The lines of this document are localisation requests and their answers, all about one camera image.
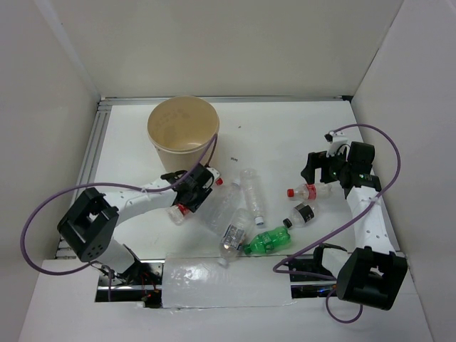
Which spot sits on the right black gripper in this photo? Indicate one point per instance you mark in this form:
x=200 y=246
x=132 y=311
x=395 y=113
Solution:
x=315 y=159

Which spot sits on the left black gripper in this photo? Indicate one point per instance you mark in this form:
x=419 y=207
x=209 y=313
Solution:
x=194 y=206

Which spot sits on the clear cola bottle red cap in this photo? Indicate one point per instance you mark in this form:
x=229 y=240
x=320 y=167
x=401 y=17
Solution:
x=309 y=192

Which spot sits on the large crushed clear bottle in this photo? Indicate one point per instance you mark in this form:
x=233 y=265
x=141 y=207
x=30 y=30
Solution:
x=217 y=210

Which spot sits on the clear bottle black label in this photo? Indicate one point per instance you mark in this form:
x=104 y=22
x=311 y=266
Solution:
x=301 y=215

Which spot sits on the clear ribbed bottle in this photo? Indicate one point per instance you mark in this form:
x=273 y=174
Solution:
x=253 y=197

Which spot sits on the green Sprite bottle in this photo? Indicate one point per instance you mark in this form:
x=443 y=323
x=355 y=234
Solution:
x=268 y=242

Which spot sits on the small clear red-cap bottle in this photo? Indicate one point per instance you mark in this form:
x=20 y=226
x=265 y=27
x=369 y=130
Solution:
x=177 y=213

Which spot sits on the clear bottle printed label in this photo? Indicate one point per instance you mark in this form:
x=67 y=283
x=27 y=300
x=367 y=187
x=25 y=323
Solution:
x=235 y=236

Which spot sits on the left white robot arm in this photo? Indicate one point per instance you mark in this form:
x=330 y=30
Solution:
x=89 y=224

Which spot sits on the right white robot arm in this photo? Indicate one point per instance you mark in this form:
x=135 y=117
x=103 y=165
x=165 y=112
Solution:
x=373 y=273

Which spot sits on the beige round bin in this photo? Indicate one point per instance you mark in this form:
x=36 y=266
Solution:
x=180 y=128

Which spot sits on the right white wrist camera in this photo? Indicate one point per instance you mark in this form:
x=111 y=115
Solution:
x=337 y=141

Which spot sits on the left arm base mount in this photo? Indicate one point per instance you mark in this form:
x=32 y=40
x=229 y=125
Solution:
x=145 y=287

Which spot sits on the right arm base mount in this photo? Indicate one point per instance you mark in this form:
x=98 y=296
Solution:
x=305 y=286

